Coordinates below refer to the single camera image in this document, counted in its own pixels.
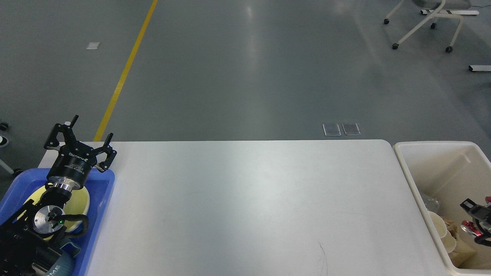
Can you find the floor outlet cover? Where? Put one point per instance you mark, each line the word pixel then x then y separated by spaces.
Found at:
pixel 351 129
pixel 331 129

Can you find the red snack wrapper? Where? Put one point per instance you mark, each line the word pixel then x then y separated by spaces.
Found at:
pixel 471 227

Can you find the brown paper wrapper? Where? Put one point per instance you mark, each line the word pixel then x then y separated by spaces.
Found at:
pixel 452 227

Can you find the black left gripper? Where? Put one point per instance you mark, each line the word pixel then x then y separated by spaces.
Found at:
pixel 74 163

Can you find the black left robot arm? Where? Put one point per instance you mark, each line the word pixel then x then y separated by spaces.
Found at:
pixel 24 253

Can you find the floor outlet cover left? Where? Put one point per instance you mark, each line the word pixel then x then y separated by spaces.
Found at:
pixel 331 129

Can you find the brown paper bag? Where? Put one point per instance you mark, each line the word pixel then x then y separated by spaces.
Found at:
pixel 461 253

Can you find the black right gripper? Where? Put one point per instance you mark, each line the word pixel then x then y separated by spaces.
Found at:
pixel 482 217

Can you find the blue plastic tray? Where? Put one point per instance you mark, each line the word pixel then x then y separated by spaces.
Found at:
pixel 100 187

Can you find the aluminium foil tray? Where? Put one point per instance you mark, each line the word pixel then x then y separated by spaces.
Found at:
pixel 431 204

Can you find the white floor marker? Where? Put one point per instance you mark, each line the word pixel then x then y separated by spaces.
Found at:
pixel 92 45

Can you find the blue-grey HOME mug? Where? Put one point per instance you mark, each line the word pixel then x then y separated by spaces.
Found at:
pixel 66 264

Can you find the beige plastic bin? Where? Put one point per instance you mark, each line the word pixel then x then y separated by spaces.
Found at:
pixel 450 171

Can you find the floor outlet cover right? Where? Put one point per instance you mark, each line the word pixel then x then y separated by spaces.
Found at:
pixel 351 129

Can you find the yellow plastic plate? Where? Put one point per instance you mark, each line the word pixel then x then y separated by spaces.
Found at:
pixel 55 210

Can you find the white paper cup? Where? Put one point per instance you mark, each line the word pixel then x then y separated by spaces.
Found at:
pixel 439 224
pixel 448 241

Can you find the white table leg bar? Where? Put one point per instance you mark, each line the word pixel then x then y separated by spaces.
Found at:
pixel 479 68

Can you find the white far base bar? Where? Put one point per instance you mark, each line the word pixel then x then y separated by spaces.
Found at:
pixel 453 12

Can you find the white rolling chair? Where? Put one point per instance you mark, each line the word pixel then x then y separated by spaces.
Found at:
pixel 438 5

